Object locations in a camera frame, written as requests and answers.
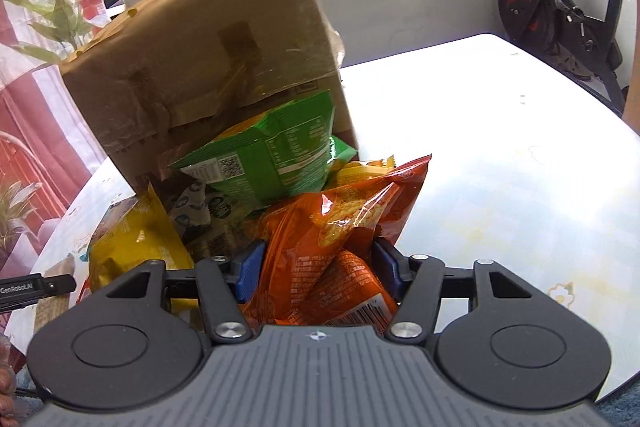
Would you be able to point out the thin-leaved grass plant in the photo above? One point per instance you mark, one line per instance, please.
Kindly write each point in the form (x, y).
(15, 217)

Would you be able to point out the orange snack bag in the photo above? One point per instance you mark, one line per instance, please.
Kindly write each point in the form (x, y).
(310, 247)

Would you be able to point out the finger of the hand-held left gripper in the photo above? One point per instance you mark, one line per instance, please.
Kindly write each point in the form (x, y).
(50, 285)

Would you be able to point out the white blue-dotted snack packet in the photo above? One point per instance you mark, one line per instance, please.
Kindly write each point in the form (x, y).
(197, 207)

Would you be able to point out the large yellow snack bag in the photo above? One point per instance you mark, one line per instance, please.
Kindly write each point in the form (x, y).
(135, 239)

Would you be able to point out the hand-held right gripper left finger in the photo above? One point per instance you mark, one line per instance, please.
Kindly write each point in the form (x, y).
(250, 268)

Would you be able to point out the brown cardboard box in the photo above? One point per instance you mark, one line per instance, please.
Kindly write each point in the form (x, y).
(200, 32)

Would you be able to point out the black exercise bike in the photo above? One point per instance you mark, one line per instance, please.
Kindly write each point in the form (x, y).
(542, 7)

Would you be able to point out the green snack bag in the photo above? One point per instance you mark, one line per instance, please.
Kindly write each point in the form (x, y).
(280, 157)

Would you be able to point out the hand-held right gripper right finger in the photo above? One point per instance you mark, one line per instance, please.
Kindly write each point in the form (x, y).
(388, 268)

